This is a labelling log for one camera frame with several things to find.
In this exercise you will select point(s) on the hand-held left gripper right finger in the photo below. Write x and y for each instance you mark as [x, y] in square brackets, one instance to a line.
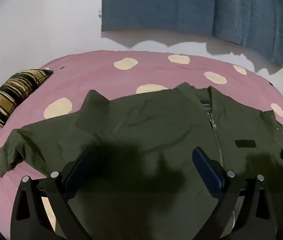
[204, 167]

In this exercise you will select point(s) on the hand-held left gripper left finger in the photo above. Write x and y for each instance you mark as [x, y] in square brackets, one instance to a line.
[82, 163]

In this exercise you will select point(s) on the olive green jacket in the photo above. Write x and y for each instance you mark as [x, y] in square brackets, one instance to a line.
[144, 120]

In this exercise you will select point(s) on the pink polka dot bedsheet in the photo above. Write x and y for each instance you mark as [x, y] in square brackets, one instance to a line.
[94, 75]

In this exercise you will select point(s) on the striped yellow black pillow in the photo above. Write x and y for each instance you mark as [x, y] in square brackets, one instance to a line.
[16, 90]

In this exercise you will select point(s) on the white wall socket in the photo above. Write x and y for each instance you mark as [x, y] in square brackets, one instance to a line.
[99, 12]

